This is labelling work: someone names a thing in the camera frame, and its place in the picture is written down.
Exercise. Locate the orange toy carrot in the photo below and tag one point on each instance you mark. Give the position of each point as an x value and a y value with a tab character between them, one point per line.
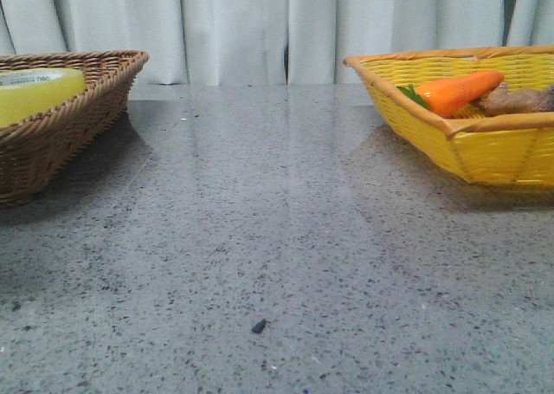
445	97

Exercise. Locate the brown ginger root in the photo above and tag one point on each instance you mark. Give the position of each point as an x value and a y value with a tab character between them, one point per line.
503	100

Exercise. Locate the small black debris piece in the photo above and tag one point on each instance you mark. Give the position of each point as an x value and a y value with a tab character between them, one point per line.
259	326

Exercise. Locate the yellow tape roll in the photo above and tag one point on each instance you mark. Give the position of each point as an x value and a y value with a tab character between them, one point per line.
29	91

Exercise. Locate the yellow wicker basket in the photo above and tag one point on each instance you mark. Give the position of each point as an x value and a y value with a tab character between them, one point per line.
512	149

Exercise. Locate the brown wicker basket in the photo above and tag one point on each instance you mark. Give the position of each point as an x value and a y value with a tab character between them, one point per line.
34	150

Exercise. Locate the white curtain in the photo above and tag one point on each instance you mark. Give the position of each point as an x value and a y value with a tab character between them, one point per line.
245	42

